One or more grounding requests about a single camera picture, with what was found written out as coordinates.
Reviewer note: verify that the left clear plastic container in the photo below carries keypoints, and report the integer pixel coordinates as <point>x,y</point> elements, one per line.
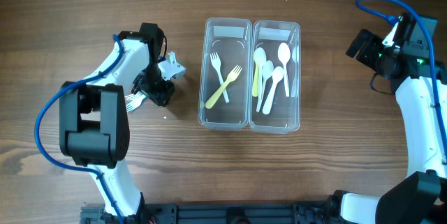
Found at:
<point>231,39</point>

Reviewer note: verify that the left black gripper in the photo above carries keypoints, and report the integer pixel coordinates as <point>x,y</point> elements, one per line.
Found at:
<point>159,93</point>

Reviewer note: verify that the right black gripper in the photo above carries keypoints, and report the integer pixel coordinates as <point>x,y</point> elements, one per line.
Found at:
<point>373,42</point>

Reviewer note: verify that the beige plastic fork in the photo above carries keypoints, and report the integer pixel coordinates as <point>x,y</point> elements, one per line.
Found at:
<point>135,104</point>

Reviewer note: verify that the right clear plastic container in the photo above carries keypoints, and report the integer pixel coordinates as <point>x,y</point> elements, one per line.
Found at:
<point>275,103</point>

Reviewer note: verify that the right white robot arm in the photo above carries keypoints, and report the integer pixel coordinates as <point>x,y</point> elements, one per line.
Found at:
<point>402,57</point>

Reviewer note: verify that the white plastic fork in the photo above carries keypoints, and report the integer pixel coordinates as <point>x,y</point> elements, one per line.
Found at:
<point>216,64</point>

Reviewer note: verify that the yellow plastic spoon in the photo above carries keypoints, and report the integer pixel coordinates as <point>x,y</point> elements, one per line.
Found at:
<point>255,81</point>

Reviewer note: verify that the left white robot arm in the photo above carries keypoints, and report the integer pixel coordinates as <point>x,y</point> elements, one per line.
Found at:
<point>93,121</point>

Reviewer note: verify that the white plastic spoon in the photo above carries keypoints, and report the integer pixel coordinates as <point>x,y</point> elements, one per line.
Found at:
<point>284,55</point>
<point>260,59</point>
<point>277,76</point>

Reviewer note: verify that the yellow plastic fork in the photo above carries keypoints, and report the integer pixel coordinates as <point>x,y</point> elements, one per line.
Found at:
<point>232,76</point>

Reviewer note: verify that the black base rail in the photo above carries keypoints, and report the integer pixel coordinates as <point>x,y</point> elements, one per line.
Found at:
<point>296,213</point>

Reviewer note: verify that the clear plastic container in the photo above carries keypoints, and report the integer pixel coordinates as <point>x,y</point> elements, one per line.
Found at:
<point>231,39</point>
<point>275,103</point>

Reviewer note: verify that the translucent plastic fork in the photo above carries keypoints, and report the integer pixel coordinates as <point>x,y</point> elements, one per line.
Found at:
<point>131,97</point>

